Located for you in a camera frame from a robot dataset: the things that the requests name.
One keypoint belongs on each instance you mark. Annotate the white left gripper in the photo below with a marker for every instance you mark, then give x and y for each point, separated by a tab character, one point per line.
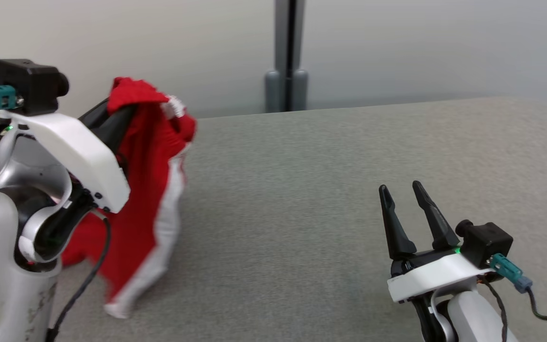
88	156

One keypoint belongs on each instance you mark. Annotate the red garment stack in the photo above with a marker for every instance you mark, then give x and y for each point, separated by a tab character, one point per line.
145	190

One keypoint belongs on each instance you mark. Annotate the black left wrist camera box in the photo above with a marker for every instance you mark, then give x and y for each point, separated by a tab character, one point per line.
29	85

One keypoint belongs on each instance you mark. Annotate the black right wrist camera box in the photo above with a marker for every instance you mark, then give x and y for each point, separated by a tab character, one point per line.
485	242

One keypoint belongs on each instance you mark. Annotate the grey door frame post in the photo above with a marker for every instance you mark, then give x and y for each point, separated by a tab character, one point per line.
285	57

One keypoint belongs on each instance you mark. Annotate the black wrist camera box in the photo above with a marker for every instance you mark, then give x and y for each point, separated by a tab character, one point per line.
485	242
29	85

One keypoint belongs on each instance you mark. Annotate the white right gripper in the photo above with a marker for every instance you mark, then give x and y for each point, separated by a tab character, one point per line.
435	278

